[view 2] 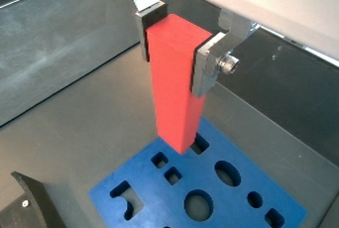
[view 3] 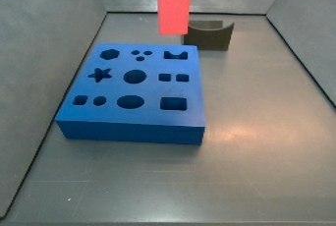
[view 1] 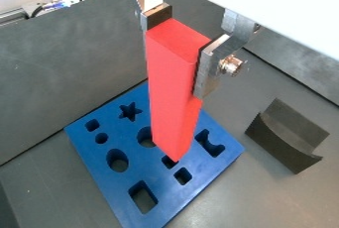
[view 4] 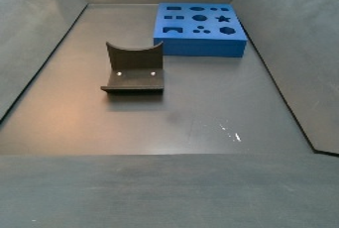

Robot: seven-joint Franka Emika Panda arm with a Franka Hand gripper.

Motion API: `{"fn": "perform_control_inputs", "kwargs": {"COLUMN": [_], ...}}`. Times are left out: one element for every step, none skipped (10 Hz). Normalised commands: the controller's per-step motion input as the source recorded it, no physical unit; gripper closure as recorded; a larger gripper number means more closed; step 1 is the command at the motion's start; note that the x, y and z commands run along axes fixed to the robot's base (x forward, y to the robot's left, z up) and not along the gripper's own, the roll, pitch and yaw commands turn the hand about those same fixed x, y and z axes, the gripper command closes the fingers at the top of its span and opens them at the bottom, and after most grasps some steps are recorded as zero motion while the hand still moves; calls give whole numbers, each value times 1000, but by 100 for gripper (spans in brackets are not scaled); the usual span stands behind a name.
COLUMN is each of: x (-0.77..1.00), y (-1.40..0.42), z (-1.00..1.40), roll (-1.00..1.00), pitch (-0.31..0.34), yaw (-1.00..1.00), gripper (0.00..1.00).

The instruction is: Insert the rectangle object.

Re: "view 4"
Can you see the black curved holder stand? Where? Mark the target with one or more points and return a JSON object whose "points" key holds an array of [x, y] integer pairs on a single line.
{"points": [[137, 69]]}

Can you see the blue shape sorter block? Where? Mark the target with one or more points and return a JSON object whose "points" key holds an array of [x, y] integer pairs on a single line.
{"points": [[199, 30]]}

